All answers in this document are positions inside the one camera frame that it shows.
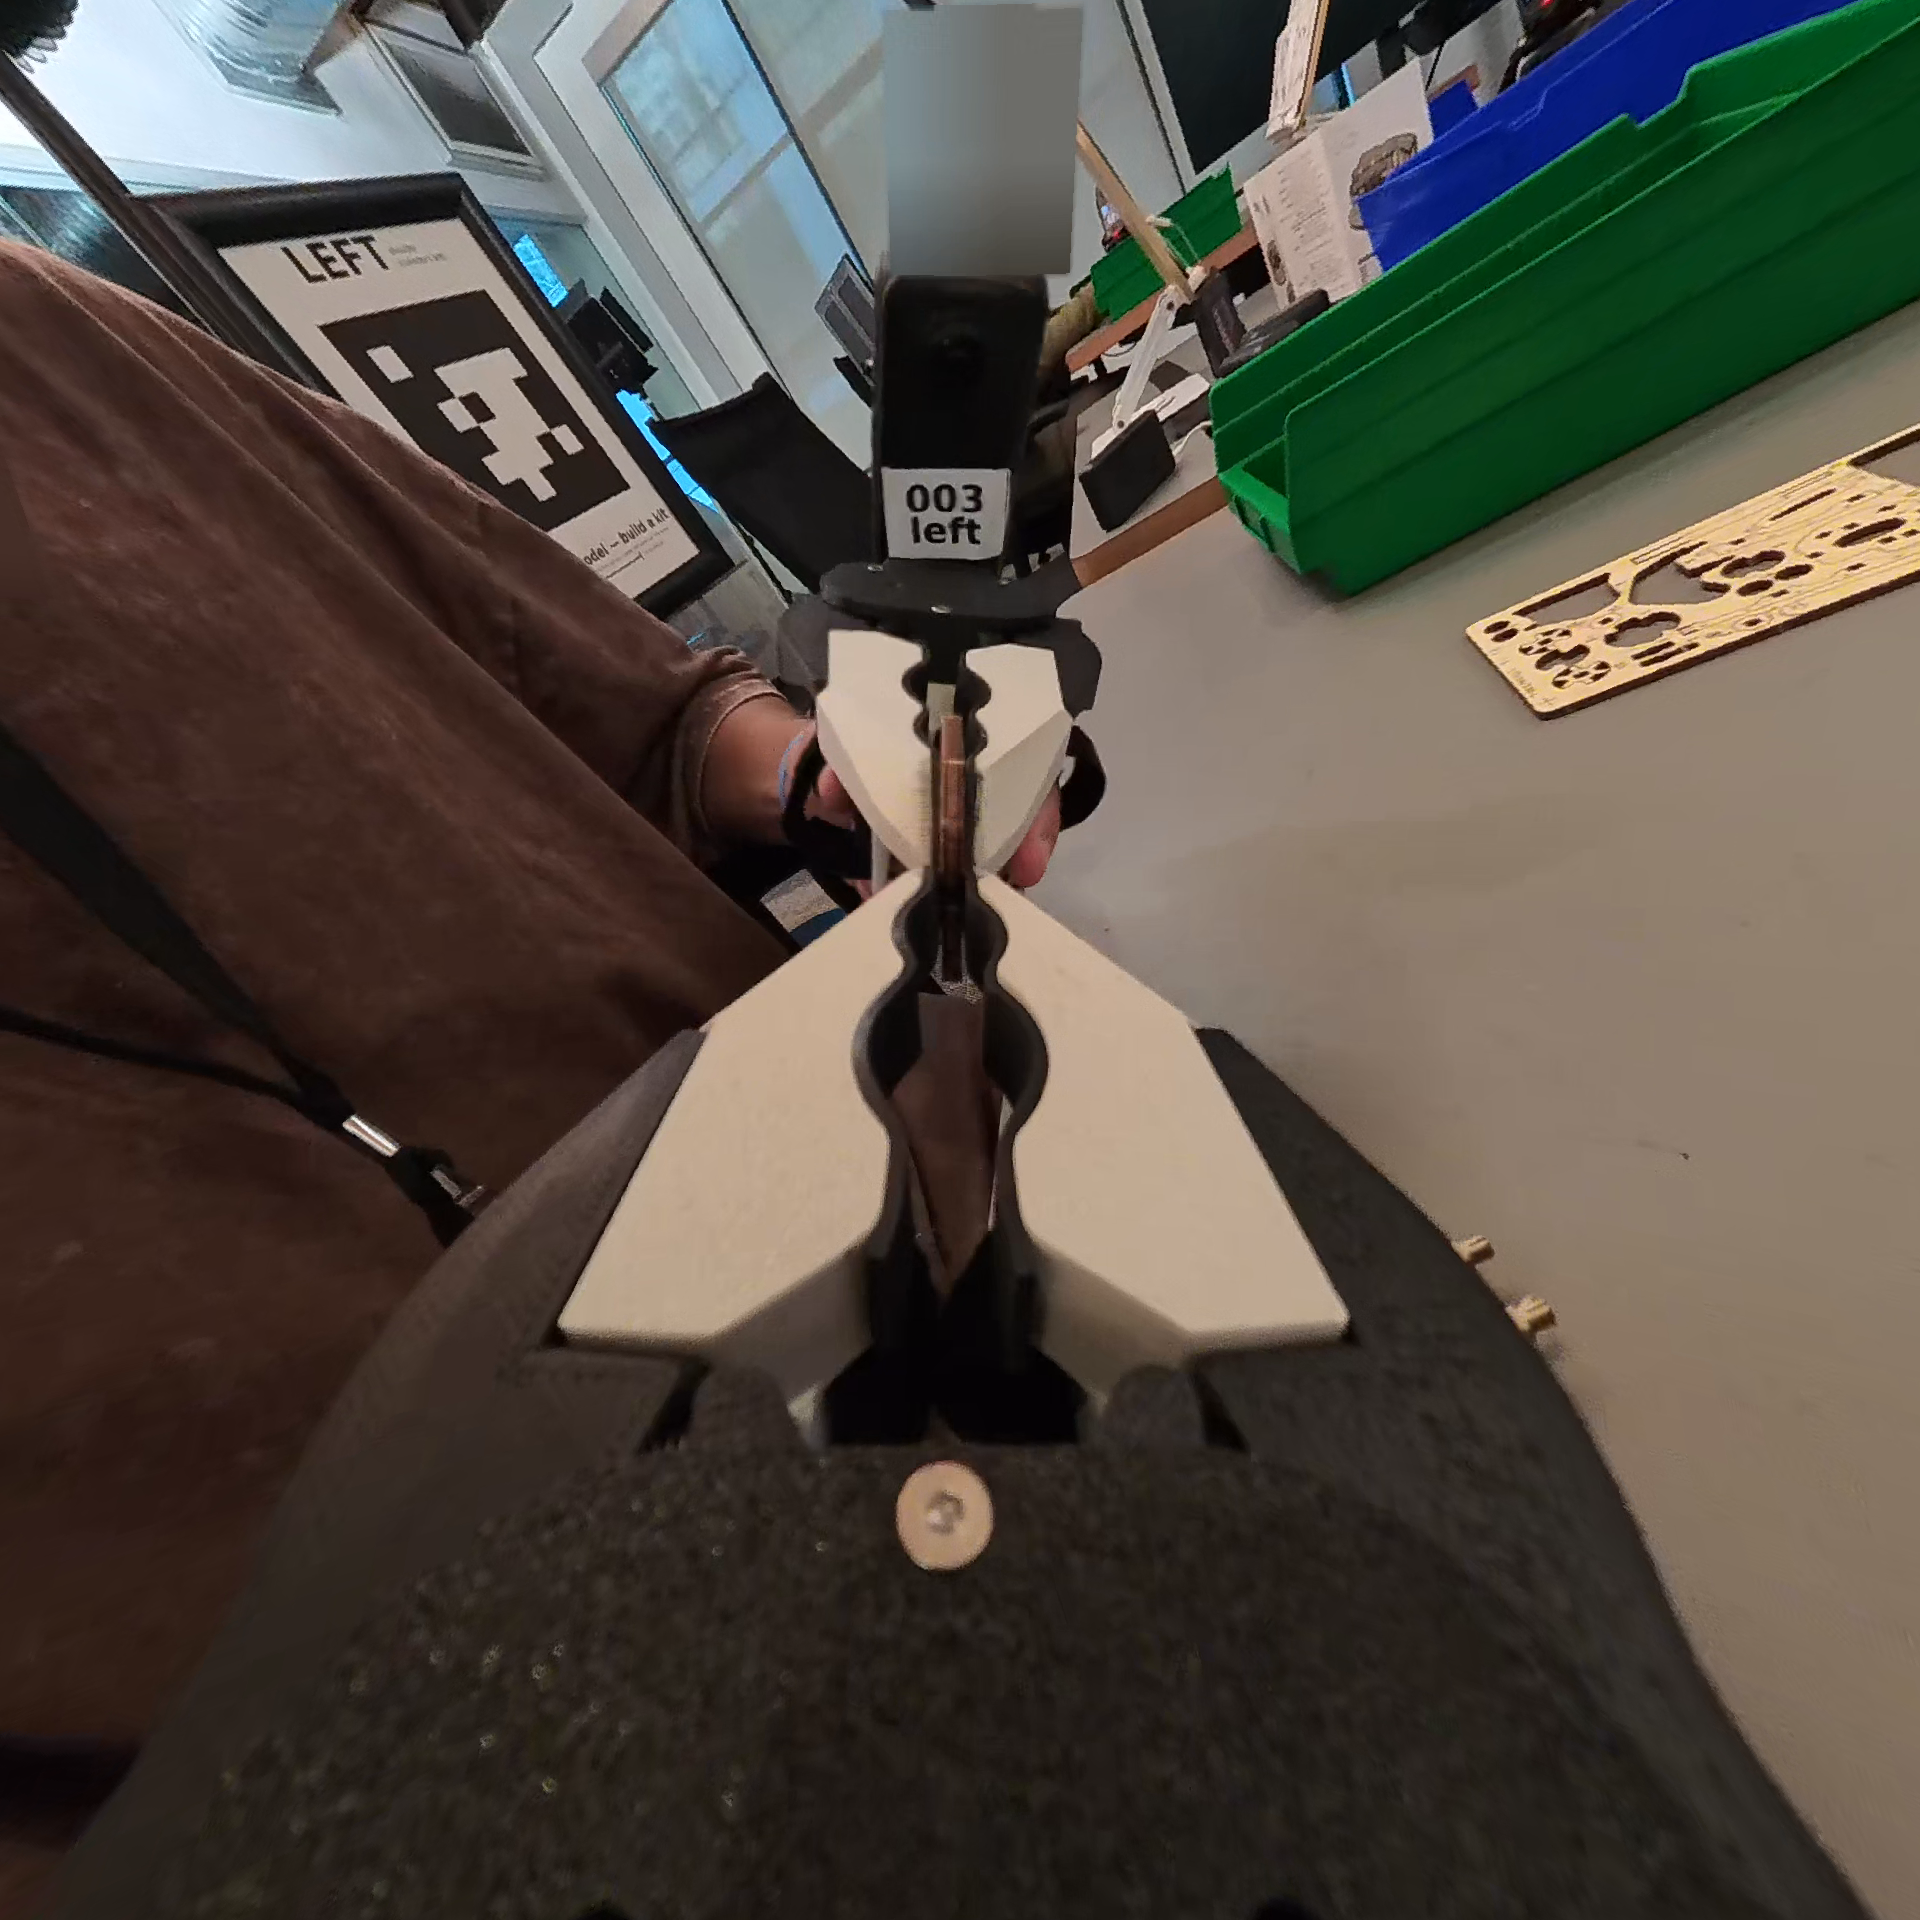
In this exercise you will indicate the small green bin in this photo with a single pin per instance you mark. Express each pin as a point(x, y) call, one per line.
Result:
point(1201, 208)

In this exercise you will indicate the upright wooden frame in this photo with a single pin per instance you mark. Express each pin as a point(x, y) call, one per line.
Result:
point(1297, 75)

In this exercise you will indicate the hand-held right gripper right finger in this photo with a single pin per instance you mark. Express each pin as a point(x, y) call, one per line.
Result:
point(1161, 1171)

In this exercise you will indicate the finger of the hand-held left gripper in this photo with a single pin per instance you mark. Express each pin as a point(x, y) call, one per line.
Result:
point(1021, 737)
point(874, 737)

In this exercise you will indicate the white stand with black base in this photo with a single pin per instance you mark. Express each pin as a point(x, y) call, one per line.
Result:
point(1132, 467)

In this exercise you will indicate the grey metal pole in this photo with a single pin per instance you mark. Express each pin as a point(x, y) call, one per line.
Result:
point(87, 166)

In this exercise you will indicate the black folding chair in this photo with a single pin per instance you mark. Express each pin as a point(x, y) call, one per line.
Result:
point(768, 467)

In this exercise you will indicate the white cardboard box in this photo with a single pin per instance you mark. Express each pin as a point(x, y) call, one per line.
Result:
point(1312, 208)

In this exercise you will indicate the person's left forearm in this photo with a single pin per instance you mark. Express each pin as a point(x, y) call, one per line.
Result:
point(375, 600)

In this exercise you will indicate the person's left hand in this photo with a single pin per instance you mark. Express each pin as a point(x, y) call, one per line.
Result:
point(768, 781)

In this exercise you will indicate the small black box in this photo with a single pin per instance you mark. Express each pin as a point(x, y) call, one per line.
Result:
point(1258, 322)

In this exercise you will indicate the round wooden model plate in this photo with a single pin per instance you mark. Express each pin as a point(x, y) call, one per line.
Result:
point(954, 793)

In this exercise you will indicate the laser-cut wooden sheet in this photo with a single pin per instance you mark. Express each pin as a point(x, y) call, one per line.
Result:
point(1502, 636)

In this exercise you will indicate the thin wooden stick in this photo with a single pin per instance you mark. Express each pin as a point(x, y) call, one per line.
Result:
point(1140, 206)

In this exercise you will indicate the black framed marker sign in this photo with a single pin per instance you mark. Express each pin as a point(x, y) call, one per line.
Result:
point(388, 322)

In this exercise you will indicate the green plastic bin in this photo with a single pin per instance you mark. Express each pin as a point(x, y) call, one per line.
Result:
point(1502, 289)
point(1573, 439)

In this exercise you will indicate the blue plastic bin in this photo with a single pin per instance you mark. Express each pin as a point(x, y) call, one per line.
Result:
point(1502, 180)

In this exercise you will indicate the person's brown clothing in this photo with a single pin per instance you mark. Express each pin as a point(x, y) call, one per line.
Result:
point(154, 1422)

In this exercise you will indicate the dark monitor screen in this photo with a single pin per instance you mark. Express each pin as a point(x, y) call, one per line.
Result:
point(1201, 60)

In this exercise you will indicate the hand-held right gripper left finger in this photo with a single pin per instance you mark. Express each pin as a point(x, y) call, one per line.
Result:
point(721, 1171)

